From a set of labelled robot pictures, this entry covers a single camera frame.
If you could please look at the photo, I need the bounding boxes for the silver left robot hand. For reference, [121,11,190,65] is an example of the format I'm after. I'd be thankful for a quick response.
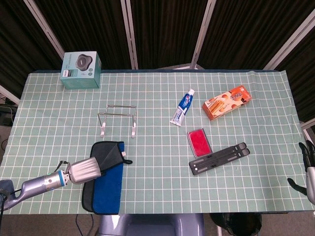
[64,157,108,185]

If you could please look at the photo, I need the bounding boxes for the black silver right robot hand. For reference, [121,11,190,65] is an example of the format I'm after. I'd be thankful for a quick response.
[287,140,315,205]

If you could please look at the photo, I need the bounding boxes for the dark blue cloth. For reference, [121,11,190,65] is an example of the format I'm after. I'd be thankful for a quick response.
[81,140,133,216]

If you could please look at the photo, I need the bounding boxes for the green checked tablecloth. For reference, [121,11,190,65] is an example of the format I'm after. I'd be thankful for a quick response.
[0,69,315,215]

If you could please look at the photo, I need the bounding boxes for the blue-grey robot torso base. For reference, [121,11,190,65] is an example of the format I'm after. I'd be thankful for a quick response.
[98,213,205,236]

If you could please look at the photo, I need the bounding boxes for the teal speaker product box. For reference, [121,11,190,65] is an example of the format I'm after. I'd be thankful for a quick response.
[60,51,102,90]

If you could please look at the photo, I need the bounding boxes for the black waste bin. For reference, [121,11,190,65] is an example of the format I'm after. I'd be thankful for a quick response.
[209,212,262,236]

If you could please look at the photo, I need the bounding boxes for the black folding laptop stand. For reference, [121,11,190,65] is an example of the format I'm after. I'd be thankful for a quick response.
[189,142,251,176]

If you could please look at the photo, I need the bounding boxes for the orange snack box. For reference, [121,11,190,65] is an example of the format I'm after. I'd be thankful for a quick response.
[202,85,253,121]

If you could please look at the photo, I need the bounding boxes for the red ink pad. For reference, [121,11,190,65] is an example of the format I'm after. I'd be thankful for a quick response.
[187,127,212,159]

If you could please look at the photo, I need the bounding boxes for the blue white toothpaste tube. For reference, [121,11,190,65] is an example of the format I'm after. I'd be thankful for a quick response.
[169,88,196,127]

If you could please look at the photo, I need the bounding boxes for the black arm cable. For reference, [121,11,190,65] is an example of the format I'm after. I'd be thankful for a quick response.
[53,160,71,174]

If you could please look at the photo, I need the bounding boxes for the white metal frame bar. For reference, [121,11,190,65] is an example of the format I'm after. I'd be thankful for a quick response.
[300,120,315,142]
[0,85,21,105]

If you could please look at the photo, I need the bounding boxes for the metal wire rack white feet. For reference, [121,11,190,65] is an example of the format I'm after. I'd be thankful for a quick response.
[97,104,137,138]

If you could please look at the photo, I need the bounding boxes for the white partition frame post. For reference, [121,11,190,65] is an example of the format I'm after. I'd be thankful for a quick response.
[23,0,65,59]
[190,0,217,70]
[120,0,139,70]
[262,9,315,71]

